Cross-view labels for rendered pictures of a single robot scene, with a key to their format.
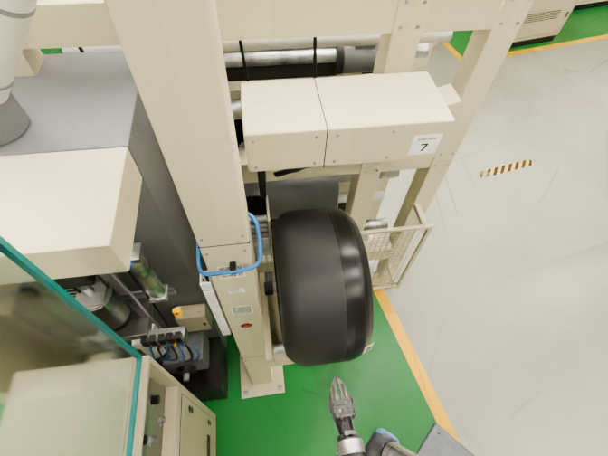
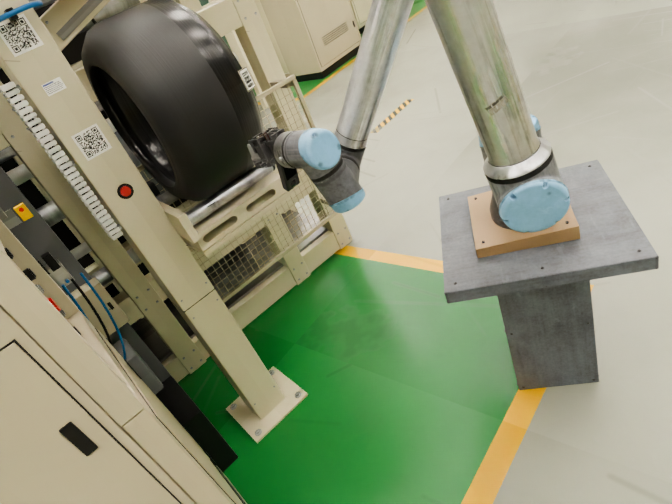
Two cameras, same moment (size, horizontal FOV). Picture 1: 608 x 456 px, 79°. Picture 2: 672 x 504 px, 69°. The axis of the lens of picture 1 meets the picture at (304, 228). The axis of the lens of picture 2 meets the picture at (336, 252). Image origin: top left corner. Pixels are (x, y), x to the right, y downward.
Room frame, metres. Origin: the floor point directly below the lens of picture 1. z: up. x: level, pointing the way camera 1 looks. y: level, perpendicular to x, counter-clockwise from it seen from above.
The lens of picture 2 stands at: (-1.02, 0.15, 1.47)
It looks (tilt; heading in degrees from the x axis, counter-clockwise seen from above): 32 degrees down; 343
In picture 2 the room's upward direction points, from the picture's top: 24 degrees counter-clockwise
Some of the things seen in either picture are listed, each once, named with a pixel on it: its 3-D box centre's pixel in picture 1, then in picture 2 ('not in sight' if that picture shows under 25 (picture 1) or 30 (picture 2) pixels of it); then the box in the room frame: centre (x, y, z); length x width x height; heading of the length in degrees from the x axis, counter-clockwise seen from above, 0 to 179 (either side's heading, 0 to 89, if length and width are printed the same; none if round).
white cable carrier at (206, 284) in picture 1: (219, 307); (67, 166); (0.51, 0.29, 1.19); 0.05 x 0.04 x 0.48; 11
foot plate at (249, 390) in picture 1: (261, 373); (265, 401); (0.55, 0.21, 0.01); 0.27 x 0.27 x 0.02; 11
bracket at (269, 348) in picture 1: (266, 317); (166, 215); (0.59, 0.14, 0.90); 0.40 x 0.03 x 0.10; 11
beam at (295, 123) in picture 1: (341, 120); not in sight; (0.94, -0.10, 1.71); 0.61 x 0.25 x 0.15; 101
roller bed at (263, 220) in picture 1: (249, 228); not in sight; (0.95, 0.26, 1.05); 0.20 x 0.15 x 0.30; 101
